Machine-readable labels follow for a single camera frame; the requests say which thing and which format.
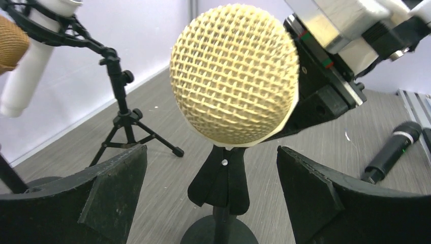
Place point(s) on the black tripod shock-mount stand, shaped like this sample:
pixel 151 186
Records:
pixel 74 84

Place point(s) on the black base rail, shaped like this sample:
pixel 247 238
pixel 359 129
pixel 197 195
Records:
pixel 426 134

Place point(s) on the white microphone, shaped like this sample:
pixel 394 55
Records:
pixel 23 81

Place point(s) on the black microphone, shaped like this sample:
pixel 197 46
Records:
pixel 403 136

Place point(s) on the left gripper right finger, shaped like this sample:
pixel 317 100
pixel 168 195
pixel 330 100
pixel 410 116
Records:
pixel 327 206

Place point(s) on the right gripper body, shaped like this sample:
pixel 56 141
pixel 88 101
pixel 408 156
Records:
pixel 326 87

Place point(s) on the black round-base stand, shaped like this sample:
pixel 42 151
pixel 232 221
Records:
pixel 15 183
pixel 222 183

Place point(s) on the aluminium corner post right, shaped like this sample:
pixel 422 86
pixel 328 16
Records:
pixel 193 9

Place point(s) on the cream yellow microphone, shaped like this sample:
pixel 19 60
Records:
pixel 234 73

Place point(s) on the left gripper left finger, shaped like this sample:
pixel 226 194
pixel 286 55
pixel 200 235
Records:
pixel 95 205

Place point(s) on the gold microphone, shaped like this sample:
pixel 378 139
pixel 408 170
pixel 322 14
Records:
pixel 14 45

